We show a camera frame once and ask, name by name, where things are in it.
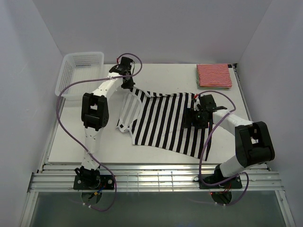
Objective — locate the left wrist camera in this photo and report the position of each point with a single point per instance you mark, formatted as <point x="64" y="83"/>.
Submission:
<point x="124" y="67"/>

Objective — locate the red white striped tank top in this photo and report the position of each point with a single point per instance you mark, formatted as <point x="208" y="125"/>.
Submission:
<point x="212" y="68"/>

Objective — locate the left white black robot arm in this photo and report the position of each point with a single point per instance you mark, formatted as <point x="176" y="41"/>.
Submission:
<point x="95" y="113"/>

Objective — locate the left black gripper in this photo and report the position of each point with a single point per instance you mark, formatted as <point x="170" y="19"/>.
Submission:
<point x="128" y="82"/>

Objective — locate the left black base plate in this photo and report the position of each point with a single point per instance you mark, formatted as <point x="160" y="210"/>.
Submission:
<point x="103" y="181"/>

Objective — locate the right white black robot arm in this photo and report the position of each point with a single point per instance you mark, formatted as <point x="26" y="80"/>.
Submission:
<point x="253" y="143"/>

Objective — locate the aluminium rail frame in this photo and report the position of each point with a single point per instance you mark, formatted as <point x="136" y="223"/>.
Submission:
<point x="149" y="178"/>

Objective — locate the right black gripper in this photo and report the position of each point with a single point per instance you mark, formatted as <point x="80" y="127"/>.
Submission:
<point x="189" y="117"/>

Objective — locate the green white striped tank top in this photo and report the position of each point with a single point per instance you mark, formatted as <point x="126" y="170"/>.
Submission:
<point x="213" y="88"/>

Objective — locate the white plastic basket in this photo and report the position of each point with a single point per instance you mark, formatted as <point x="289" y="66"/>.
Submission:
<point x="76" y="67"/>

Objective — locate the black white striped tank top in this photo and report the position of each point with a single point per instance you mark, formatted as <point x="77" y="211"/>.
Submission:
<point x="154" y="119"/>

